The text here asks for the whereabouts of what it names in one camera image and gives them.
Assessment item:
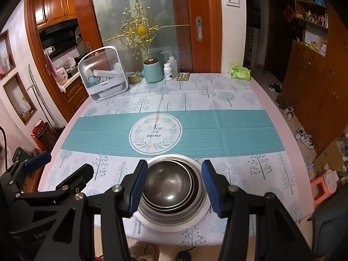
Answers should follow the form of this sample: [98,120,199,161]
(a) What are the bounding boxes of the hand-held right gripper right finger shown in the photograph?
[201,159,312,261]

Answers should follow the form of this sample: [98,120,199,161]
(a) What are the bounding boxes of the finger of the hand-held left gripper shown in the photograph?
[54,164,95,196]
[23,151,52,176]

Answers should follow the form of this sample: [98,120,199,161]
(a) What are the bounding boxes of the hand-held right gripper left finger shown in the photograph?
[39,159,149,261]

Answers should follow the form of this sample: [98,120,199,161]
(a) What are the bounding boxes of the large steel bowl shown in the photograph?
[139,156,205,221]

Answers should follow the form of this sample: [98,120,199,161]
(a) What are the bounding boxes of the pink steel bowl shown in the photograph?
[141,159,196,212]

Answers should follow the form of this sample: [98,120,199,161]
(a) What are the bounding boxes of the plain steel bowl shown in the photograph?
[143,161,192,208]

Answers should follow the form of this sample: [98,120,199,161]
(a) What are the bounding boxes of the white plate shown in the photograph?
[134,154,212,232]

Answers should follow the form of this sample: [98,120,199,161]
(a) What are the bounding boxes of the red basket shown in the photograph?
[31,119,57,151]

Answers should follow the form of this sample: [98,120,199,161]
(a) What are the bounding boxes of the metal crutch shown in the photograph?
[28,65,59,134]

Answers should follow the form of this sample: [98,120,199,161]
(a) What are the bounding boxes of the wooden kitchen base cabinet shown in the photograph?
[61,77,90,115]

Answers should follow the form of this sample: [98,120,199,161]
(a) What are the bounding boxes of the pink kitchen appliance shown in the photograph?
[54,67,68,85]

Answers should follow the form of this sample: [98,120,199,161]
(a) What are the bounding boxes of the white clear storage box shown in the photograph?
[77,46,128,103]

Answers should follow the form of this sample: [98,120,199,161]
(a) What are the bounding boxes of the clear bottle teal liquid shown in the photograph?
[85,71,101,86]

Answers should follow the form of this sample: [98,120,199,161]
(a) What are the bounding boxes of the white black sneaker pair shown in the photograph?
[295,126,314,149]

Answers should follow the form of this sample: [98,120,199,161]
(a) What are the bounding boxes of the pink plastic stool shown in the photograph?
[310,170,340,207]

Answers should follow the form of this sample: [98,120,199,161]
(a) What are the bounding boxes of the teal canister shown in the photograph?
[143,58,164,83]

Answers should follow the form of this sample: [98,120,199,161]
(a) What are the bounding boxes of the green wet wipes pack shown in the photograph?
[230,65,252,81]

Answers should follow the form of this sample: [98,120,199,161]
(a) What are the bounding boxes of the cardboard box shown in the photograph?
[313,137,348,177]

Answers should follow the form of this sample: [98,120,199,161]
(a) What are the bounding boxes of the black range hood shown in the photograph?
[38,19,80,57]

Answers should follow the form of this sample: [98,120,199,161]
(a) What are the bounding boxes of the grey chair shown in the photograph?
[308,196,348,259]

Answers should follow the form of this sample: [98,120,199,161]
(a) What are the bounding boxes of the white squeeze bottle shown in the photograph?
[160,51,178,80]

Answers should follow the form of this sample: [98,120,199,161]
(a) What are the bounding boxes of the wooden glass sliding door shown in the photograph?
[72,0,222,74]

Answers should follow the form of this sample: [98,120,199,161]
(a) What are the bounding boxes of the wooden shelf cabinet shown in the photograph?
[281,0,348,158]

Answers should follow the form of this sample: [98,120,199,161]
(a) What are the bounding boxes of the gold door ornament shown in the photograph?
[102,1,191,60]

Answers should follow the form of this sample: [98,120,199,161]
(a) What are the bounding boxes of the red door decoration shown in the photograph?
[283,5,297,19]

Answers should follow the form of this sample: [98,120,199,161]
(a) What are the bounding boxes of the black cable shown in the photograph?
[0,126,8,164]

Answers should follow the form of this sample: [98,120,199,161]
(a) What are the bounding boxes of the wooden framed wall niche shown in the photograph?
[0,30,16,80]
[3,72,38,125]

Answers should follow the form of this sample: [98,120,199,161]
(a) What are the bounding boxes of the wooden kitchen wall cabinets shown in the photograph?
[32,0,78,30]

